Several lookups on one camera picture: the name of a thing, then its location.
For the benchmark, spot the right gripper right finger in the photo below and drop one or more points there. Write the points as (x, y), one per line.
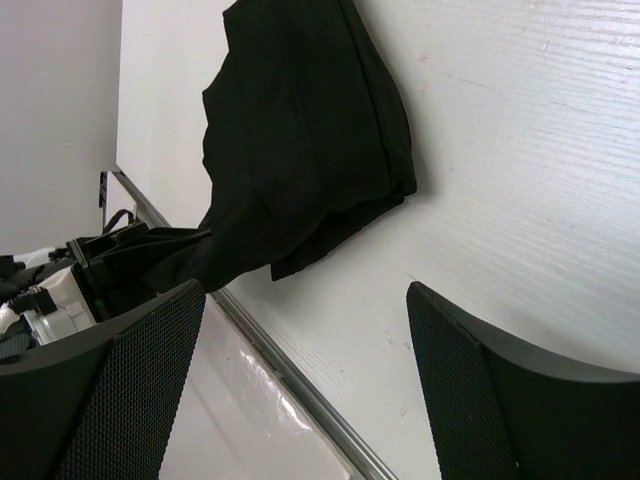
(500, 407)

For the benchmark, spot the aluminium front rail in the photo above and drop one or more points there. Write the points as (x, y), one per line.
(248, 412)

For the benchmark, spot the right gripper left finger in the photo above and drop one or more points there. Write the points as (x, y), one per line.
(101, 404)

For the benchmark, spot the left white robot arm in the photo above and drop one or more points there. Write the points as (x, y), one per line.
(21, 272)

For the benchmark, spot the black pleated skirt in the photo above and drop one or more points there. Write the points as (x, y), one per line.
(307, 143)

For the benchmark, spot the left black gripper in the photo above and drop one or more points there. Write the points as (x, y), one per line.
(109, 268)

